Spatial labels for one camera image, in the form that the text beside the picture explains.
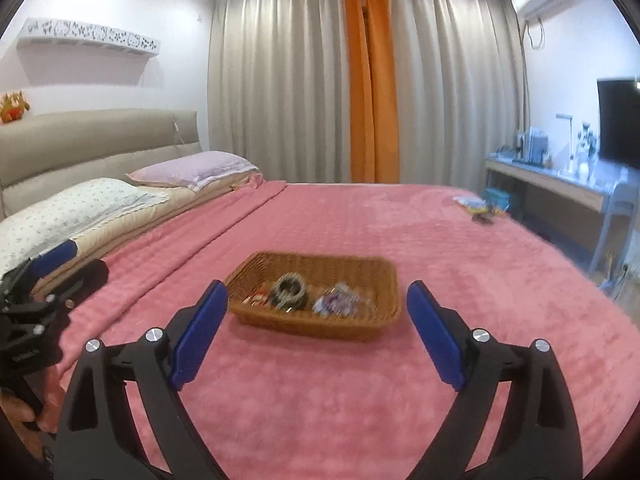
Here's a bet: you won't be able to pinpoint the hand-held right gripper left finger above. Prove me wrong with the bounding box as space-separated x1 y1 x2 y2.
50 280 231 480

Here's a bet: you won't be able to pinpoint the brown wicker basket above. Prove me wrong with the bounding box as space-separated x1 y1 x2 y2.
223 251 403 343

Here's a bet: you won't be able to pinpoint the white floral pillow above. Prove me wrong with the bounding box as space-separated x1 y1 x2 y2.
0 177 170 277

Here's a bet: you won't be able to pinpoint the light blue chair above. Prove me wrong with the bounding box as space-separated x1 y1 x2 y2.
590 167 640 290

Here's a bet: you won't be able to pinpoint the orange plush toy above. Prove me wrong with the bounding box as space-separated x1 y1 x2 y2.
0 90 32 125

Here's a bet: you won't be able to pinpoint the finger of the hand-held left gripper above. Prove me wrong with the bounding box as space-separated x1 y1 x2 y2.
27 240 78 281
47 259 110 308

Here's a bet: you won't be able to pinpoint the black hair clip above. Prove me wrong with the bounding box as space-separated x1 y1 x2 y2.
271 272 308 312

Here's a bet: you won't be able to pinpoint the small colourful accessories pile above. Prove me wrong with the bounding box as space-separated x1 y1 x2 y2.
452 195 509 225

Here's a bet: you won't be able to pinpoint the purple pillow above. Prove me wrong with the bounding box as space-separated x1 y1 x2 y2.
125 151 260 192

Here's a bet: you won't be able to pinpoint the white vase with plant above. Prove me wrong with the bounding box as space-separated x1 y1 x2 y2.
575 121 600 179

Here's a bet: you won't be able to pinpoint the white patterned wall shelf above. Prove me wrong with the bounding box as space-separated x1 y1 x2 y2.
15 17 163 58

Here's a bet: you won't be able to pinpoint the clear butterfly hair clip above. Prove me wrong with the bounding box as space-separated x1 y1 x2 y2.
332 282 377 312

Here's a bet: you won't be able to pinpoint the person's left hand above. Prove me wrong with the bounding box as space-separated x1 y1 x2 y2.
0 367 63 443

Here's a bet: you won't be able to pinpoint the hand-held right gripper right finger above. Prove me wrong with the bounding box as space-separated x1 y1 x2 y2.
405 281 583 480

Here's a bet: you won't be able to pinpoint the white desk lamp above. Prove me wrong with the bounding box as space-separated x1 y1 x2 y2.
555 112 579 175

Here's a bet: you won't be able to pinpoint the teal storage box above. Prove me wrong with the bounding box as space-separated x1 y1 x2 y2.
482 186 517 212

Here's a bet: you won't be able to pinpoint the orange curtain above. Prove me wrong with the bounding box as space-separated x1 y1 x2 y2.
340 0 401 184

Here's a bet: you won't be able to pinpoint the air conditioner cable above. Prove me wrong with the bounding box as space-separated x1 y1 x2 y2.
520 17 547 52

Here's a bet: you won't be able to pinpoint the beige padded headboard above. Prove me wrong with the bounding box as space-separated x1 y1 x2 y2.
0 108 203 221

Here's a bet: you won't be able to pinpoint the black television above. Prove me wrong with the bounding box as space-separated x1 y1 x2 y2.
596 77 640 166

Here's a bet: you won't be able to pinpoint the beige curtain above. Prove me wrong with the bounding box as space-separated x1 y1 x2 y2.
207 0 353 183
387 0 531 196

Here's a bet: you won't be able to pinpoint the pink blanket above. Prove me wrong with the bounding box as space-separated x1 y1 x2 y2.
0 180 640 480

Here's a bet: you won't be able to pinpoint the light blue desk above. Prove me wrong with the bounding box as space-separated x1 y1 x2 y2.
482 155 640 261

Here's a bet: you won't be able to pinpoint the books and frames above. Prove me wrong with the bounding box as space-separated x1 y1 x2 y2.
515 127 551 165

